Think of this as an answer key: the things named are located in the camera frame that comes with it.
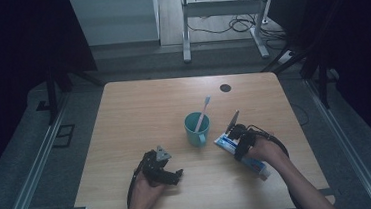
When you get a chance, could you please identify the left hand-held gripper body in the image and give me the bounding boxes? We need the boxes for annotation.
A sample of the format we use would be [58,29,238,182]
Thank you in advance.
[140,144,175,188]

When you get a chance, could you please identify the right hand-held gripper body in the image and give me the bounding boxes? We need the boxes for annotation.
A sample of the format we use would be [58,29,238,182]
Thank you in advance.
[224,108,260,163]

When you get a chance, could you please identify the blue and white toothpaste tube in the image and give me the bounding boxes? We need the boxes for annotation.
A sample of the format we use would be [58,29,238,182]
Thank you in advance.
[213,129,272,185]

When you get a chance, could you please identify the teal cup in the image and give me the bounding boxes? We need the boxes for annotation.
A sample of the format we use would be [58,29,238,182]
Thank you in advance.
[182,111,213,150]

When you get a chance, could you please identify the pink toothbrush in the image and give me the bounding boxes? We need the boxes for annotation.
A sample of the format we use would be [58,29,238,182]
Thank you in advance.
[191,94,215,134]

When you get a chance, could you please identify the person's right hand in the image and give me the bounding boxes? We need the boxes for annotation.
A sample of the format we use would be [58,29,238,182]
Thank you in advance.
[243,132,288,168]

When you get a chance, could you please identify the person's left hand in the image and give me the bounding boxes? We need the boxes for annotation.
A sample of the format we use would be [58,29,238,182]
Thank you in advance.
[126,168,170,209]

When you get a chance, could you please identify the white power strip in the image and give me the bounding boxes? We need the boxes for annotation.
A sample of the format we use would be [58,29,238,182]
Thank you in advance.
[277,49,297,66]

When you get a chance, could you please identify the black metal stand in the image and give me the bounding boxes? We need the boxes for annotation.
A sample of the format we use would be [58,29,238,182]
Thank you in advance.
[32,54,110,128]
[258,36,333,115]

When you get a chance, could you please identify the white panel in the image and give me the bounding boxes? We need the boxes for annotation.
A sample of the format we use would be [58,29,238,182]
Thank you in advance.
[69,0,163,49]

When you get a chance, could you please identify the dark curtain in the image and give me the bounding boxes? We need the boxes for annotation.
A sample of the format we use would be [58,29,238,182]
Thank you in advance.
[267,0,371,165]
[0,0,107,188]

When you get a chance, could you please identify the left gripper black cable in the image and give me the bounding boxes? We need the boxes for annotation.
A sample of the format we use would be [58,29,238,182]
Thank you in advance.
[123,159,151,209]

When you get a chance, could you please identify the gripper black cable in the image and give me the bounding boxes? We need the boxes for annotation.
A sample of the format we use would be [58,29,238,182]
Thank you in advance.
[123,159,151,209]
[246,122,291,163]

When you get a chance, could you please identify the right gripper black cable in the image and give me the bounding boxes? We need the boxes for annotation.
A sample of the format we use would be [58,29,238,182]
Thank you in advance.
[246,122,291,163]

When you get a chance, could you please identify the thin black cable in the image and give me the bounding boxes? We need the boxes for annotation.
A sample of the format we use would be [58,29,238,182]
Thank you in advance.
[289,100,311,128]

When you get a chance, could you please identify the black floor cables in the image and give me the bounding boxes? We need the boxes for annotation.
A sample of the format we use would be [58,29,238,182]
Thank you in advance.
[184,0,292,58]

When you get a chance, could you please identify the aluminium floor rail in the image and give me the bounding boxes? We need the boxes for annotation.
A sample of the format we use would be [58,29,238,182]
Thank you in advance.
[0,93,79,209]
[304,73,371,209]

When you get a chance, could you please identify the white metal desk frame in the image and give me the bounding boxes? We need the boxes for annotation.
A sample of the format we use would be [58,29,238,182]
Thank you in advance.
[178,0,282,66]

